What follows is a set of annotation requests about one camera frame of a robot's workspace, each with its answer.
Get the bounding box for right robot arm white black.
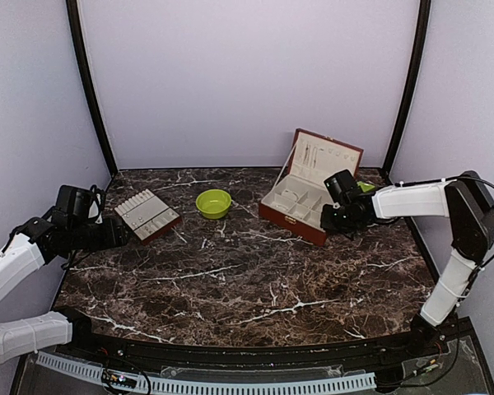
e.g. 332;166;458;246
321;170;494;357

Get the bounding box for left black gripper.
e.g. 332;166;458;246
69;216;133;253

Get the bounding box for small circuit board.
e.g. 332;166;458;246
101;369;137;388

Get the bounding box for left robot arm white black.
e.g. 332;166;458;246
0;185;128;365

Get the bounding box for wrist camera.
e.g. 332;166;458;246
324;170;361;204
51;184;105;230

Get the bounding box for red jewelry box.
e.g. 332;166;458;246
259;128;363;246

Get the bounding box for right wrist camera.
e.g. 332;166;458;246
324;170;361;204

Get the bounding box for green plate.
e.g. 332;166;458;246
357;181;377;193

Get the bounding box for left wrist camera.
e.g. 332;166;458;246
51;184;105;230

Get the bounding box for white slotted cable duct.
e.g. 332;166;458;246
35;351;376;394

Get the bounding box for right black frame post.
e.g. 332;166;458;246
381;0;431;179

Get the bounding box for green bowl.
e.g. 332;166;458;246
196;189;232;220

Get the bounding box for red jewelry tray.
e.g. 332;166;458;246
114;189;182;245

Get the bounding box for gold necklaces in lid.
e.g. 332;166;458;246
300;139;320;168

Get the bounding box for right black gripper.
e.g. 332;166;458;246
320;203;361;235

